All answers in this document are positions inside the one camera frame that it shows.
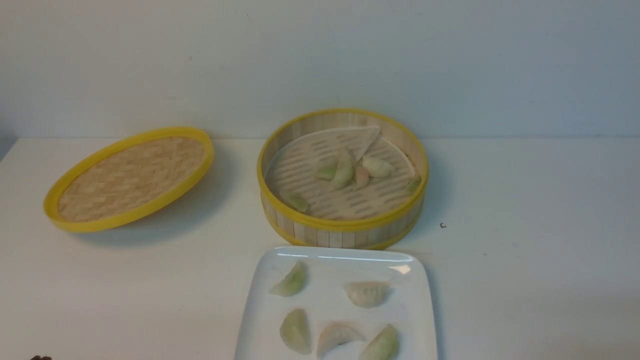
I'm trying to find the white dumpling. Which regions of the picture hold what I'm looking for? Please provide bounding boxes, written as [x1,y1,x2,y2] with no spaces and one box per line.
[361,155,396,178]

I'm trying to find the green dumpling plate top left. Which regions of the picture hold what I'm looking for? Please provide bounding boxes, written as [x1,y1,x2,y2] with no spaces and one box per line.
[269,260,307,297]

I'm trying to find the green dumpling plate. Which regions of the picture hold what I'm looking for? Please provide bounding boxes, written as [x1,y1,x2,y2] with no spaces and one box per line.
[358,324,400,360]
[279,308,313,355]
[269,260,307,297]

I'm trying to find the white square plate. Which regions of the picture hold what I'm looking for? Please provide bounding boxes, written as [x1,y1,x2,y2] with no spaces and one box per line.
[234,246,439,360]

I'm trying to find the white dumpling plate top right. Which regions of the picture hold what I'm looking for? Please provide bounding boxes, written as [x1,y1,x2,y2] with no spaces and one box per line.
[343,281,393,309]

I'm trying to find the white dumpling plate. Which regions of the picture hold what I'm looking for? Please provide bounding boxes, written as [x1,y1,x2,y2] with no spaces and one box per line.
[316,322,366,360]
[343,281,393,309]

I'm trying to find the white dumpling plate bottom centre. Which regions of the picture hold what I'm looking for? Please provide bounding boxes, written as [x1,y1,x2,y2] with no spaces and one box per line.
[316,322,366,360]

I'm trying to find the green dumpling plate bottom left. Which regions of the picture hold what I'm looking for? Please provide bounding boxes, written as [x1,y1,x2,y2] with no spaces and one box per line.
[279,308,313,355]

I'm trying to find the green dumpling plate bottom right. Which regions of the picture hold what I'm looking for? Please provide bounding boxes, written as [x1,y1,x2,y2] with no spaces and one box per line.
[358,324,400,360]

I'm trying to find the small green dumpling steamer centre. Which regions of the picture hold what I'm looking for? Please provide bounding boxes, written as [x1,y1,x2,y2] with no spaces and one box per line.
[315,165,338,182]

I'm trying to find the yellow rimmed bamboo steamer basket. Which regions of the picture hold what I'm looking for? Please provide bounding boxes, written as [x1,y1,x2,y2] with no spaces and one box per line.
[257,108,429,249]

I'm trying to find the long green dumpling steamer centre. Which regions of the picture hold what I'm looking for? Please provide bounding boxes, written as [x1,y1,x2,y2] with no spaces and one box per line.
[329,150,354,191]

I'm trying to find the white steamer liner paper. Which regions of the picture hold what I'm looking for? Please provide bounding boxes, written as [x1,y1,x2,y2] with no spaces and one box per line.
[264,126,422,221]

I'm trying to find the pink dumpling in steamer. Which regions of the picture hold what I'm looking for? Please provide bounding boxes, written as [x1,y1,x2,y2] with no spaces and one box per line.
[353,166,370,192]

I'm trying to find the yellow rimmed bamboo steamer lid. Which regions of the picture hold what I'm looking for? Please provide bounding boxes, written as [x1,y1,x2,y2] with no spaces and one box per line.
[43,126,215,233]

